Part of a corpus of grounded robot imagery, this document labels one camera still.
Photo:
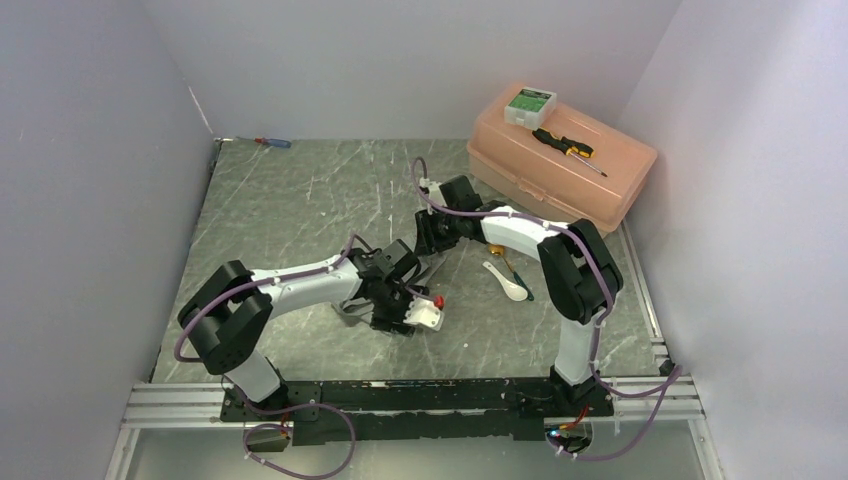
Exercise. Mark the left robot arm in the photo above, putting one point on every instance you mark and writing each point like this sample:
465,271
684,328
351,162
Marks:
222,324

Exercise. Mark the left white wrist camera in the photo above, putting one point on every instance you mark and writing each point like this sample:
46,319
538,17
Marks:
425,313

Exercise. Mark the red blue screwdriver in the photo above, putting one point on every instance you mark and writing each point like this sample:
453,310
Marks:
272,142

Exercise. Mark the grey cloth napkin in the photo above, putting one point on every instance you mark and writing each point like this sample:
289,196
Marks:
383,305

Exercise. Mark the small green white box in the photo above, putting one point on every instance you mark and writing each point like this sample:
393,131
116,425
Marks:
530,108

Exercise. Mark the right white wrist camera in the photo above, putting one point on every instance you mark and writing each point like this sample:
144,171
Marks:
434,196

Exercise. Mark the gold spoon teal handle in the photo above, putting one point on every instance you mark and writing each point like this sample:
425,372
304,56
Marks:
500,251

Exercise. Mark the aluminium rail frame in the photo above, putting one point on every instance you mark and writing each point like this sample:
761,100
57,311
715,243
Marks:
198,405

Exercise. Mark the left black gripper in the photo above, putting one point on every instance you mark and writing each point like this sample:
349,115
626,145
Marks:
394,323

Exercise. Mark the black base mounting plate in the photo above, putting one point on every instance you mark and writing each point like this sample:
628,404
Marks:
369,410

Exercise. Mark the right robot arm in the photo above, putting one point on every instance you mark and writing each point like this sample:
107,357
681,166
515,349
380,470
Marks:
582,278

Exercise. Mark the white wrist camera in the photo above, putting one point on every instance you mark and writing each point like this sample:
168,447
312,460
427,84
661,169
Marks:
425,313
434,196

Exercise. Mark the white ceramic spoon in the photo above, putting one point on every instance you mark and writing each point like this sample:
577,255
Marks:
512,290

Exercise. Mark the pink plastic toolbox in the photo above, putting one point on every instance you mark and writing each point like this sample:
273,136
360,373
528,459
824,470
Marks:
550,184

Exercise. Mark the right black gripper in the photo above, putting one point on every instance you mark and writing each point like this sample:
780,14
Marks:
426,239

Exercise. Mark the black yellow screwdriver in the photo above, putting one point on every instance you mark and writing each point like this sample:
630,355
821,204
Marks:
568,147

